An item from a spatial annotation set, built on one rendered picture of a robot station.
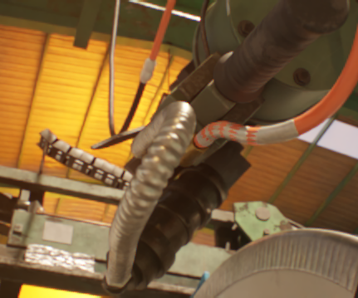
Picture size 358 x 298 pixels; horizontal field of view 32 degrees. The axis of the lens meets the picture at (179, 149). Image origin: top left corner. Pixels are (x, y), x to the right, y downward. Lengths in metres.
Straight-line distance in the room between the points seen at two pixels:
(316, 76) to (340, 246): 0.16
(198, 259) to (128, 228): 1.36
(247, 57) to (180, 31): 3.15
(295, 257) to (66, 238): 1.03
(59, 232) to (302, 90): 1.19
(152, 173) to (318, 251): 0.33
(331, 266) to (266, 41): 0.27
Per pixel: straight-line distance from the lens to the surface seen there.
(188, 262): 1.71
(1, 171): 1.77
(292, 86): 0.54
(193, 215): 0.63
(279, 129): 0.46
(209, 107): 0.51
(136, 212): 0.36
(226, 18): 0.56
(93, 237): 1.67
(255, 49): 0.43
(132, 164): 0.73
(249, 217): 1.85
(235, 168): 0.67
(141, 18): 3.55
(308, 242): 0.67
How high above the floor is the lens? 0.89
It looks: 41 degrees up
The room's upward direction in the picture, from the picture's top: straight up
